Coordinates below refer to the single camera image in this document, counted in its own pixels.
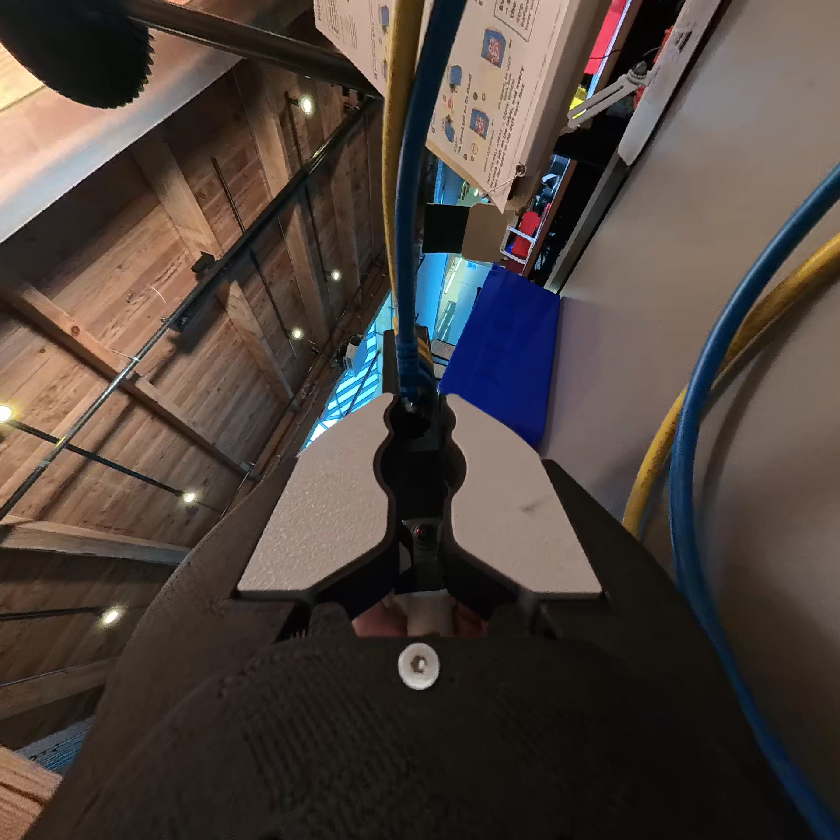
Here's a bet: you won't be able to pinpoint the blue plastic bin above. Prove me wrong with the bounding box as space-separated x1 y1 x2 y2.
438 266 562 450

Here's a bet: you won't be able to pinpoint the ceiling track spotlights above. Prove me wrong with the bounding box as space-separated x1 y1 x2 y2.
0 92 349 627

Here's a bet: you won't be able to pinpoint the skylight window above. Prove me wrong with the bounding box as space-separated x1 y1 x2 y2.
302 308 395 454

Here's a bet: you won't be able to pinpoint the black board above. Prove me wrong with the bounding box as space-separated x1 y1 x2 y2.
425 203 470 253

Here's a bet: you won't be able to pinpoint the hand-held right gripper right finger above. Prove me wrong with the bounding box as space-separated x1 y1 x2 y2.
438 392 605 601

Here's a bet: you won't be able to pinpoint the blue ethernet cable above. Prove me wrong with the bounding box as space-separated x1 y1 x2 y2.
392 0 840 840

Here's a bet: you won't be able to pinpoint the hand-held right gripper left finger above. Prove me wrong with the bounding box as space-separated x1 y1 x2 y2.
235 392 403 601

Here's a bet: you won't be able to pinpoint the printed instruction board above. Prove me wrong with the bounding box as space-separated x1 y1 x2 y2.
314 0 611 214

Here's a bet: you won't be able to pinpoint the black network switch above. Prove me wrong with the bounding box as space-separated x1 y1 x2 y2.
382 328 454 526

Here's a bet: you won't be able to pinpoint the cardboard sheet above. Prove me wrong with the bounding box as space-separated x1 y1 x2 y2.
461 203 519 263

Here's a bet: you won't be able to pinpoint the person's left hand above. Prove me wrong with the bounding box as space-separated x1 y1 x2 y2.
352 598 490 639

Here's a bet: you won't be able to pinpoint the black pole with round disc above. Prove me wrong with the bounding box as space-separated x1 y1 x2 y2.
0 0 382 109

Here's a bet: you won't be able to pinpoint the white rack with red box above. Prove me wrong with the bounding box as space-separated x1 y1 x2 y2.
502 210 549 266

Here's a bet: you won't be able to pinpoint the yellow ethernet cable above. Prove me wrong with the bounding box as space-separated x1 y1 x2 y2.
381 0 840 539

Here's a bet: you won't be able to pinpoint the red equipment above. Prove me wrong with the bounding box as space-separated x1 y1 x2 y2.
587 0 634 63

